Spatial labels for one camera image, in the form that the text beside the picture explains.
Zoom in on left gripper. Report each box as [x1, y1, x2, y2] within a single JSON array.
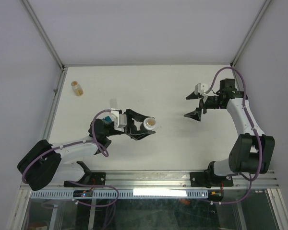
[[106, 110, 156, 139]]

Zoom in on white pill bottle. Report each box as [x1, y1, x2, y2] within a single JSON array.
[[141, 117, 156, 131]]

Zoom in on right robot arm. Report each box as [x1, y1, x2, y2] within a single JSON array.
[[184, 79, 275, 185]]

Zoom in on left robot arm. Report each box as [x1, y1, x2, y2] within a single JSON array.
[[17, 109, 156, 191]]

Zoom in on small glass vial orange pills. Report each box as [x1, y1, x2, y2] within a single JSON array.
[[71, 81, 84, 96]]

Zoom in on teal pill box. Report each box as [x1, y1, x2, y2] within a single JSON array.
[[104, 116, 112, 122]]

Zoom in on clear plastic pill box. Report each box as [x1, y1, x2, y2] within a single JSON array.
[[109, 98, 118, 109]]

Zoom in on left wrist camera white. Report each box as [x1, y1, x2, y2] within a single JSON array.
[[110, 109, 127, 132]]

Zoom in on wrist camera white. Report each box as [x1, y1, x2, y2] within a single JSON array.
[[110, 109, 127, 132], [194, 83, 208, 96]]

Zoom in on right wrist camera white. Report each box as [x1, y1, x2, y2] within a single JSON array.
[[194, 83, 208, 96]]

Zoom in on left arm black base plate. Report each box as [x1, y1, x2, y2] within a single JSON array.
[[63, 172, 106, 188]]

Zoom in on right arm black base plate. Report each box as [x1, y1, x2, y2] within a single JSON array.
[[190, 172, 234, 188]]

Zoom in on grey slotted cable duct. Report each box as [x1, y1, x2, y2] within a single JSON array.
[[30, 188, 208, 200]]

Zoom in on aluminium frame post left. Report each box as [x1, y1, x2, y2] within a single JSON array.
[[21, 0, 68, 72]]

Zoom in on aluminium frame post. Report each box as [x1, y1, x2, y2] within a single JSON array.
[[21, 0, 68, 72], [230, 0, 273, 69]]

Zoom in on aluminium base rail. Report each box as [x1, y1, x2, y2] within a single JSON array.
[[42, 170, 279, 190]]

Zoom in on aluminium frame post right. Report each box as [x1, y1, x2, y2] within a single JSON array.
[[230, 0, 273, 69]]

